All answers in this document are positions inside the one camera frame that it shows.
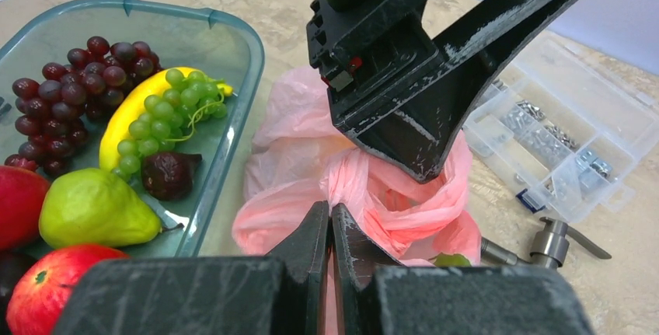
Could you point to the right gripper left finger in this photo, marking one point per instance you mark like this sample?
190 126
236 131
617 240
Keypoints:
281 292

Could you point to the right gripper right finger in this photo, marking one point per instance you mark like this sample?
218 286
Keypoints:
376 294

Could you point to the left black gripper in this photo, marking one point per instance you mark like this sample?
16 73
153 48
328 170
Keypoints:
407 92

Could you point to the pink plastic bag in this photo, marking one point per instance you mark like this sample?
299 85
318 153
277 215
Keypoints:
298 158

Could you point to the green fake pear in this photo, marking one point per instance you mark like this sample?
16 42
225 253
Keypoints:
93 206

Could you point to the yellow fake banana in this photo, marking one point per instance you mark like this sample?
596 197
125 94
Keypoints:
134 111

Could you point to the clear screw organizer box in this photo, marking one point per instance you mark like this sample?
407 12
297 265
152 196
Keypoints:
562 131

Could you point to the dark fig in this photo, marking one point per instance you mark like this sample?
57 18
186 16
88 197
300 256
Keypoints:
169 176

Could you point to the metal pump nozzle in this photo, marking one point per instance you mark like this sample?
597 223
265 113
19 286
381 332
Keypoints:
548 249

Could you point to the green grape bunch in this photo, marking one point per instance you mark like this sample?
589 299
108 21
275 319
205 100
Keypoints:
164 116

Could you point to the red apple right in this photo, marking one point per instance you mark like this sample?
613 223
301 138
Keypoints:
42 292

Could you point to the red apple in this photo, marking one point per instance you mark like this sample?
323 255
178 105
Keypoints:
22 197
42 292

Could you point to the dark plum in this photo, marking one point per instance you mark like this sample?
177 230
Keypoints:
13 266

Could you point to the teal plastic container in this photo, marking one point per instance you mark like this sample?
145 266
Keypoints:
217 43

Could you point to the red apple left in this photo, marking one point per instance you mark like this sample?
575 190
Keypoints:
22 197

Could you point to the purple grape bunch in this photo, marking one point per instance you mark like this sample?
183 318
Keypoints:
53 114

